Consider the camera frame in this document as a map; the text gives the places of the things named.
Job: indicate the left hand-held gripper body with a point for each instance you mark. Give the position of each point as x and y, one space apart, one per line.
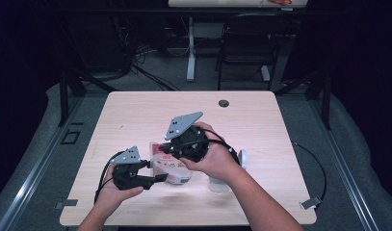
129 174

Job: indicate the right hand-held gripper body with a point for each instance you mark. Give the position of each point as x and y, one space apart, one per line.
190 144

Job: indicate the red and white spout pouch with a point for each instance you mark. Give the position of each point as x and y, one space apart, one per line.
174 171

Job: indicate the white cup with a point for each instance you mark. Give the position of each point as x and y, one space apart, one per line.
242 159

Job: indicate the person's left hand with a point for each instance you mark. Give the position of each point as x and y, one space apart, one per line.
115 192

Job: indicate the person's right hand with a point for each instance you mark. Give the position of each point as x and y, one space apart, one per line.
216 160

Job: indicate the black table grommet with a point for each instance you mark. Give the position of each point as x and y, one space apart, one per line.
223 103

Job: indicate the grey tape strip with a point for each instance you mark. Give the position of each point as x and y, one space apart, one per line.
310 203
66 203

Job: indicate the white desk leg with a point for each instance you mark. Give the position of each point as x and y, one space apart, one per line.
191 57

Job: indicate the black metal stand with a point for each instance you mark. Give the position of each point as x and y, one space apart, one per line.
326 102
64 96

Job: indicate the white desk foot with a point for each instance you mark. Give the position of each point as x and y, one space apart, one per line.
265 73

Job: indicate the black folding chair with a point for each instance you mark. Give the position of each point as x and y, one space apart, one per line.
248 45

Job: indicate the light wooden desk top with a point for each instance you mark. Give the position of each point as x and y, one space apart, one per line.
216 3

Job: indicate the orange object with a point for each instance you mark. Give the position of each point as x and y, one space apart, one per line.
280 2

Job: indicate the metal floor rail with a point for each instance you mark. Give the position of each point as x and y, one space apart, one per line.
33 173
347 173

